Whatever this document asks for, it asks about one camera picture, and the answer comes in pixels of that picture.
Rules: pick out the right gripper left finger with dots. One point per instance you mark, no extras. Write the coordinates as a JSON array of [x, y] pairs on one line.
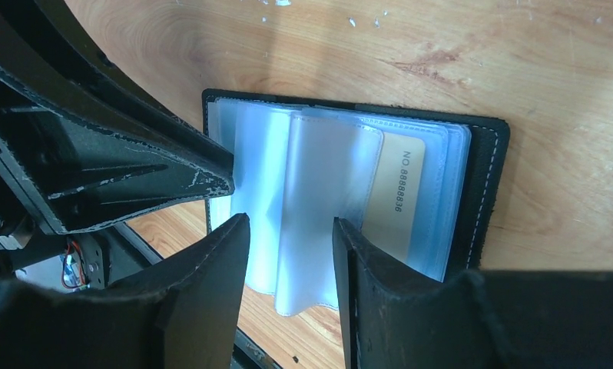
[[181, 312]]

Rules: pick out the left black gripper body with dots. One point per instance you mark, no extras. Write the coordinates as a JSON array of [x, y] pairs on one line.
[[22, 243]]

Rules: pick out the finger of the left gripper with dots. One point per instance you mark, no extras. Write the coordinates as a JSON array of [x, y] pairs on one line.
[[75, 165], [54, 33]]

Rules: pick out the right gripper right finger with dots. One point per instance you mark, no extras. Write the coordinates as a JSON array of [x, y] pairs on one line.
[[392, 316]]

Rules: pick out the black card holder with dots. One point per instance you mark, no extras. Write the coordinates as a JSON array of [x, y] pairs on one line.
[[299, 163]]

